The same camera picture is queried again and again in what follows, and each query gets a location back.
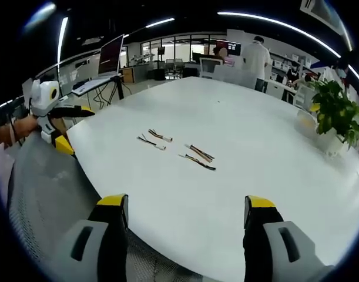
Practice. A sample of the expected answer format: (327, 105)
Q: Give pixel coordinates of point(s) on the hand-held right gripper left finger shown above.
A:
(102, 235)

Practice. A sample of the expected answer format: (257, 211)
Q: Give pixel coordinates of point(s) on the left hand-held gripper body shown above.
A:
(45, 101)

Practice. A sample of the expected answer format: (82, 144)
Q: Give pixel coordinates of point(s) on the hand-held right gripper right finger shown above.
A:
(273, 235)

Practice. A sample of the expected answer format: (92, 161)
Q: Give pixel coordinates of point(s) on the person's left hand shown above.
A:
(25, 126)

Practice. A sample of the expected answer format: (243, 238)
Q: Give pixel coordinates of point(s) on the laptop stand table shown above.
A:
(97, 85)

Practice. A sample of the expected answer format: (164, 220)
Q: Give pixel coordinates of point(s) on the grey mesh office chair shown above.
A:
(50, 199)

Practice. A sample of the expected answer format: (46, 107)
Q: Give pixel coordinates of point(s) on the open laptop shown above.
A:
(108, 57)

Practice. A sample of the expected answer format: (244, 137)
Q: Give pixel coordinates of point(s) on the wooden cabinet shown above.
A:
(128, 74)

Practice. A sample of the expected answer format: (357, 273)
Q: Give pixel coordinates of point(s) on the white plant pot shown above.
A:
(330, 141)

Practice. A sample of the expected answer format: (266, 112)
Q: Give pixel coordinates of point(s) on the white box with yellow label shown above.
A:
(305, 119)

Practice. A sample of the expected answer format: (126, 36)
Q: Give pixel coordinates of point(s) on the green potted plant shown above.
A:
(338, 113)

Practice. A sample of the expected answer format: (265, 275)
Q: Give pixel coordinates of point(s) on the white office chair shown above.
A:
(211, 66)

